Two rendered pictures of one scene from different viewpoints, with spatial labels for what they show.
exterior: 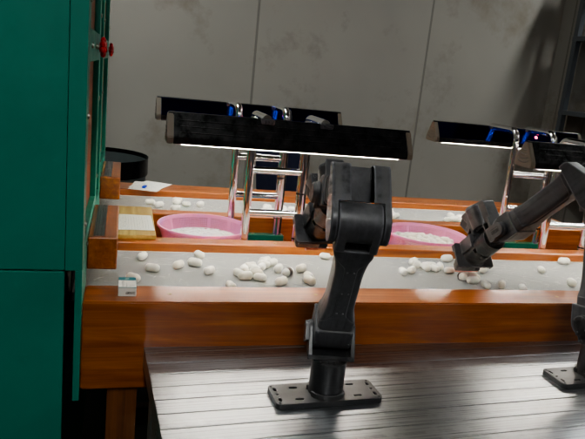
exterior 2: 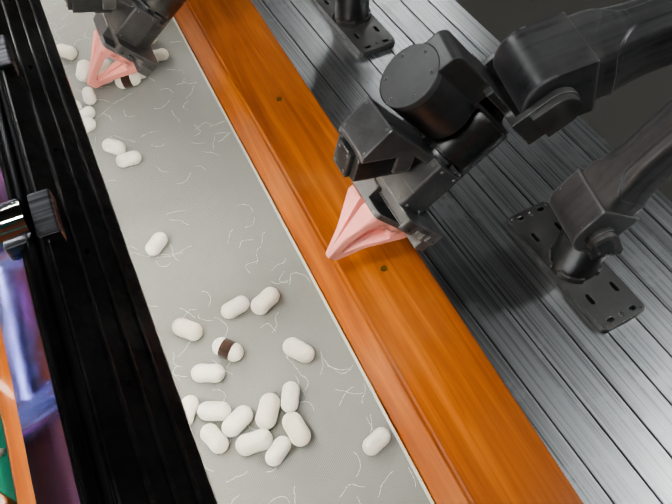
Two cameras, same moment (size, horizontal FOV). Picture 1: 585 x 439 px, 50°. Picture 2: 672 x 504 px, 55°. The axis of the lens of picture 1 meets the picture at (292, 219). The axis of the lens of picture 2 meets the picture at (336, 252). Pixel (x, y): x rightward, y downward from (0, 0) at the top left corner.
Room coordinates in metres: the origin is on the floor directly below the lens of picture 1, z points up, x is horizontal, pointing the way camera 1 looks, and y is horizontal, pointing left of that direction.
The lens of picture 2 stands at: (1.42, 0.32, 1.39)
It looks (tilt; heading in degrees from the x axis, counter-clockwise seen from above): 55 degrees down; 260
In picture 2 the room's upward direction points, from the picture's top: straight up
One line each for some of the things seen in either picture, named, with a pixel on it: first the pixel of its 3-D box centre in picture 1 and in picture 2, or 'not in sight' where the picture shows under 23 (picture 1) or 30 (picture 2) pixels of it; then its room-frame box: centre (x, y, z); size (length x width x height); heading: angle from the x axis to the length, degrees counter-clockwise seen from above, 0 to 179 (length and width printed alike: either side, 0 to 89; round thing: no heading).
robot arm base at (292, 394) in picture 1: (326, 375); (580, 248); (1.04, -0.09, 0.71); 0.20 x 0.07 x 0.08; 109
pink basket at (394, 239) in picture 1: (423, 246); not in sight; (1.99, -0.43, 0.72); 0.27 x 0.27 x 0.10
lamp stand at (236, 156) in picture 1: (252, 172); not in sight; (2.04, 0.14, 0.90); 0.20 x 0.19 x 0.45; 106
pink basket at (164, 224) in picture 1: (202, 239); not in sight; (1.80, 0.26, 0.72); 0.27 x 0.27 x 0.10
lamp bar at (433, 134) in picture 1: (507, 137); not in sight; (2.37, -0.76, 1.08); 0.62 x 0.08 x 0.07; 106
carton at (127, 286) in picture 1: (127, 287); not in sight; (1.21, 0.32, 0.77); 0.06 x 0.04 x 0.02; 16
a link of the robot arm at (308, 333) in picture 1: (329, 340); (591, 220); (1.05, -0.09, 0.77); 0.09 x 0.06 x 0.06; 94
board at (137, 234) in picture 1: (126, 220); not in sight; (1.74, 0.47, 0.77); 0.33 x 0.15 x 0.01; 16
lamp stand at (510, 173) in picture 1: (512, 187); not in sight; (2.30, -0.79, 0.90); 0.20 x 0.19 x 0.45; 106
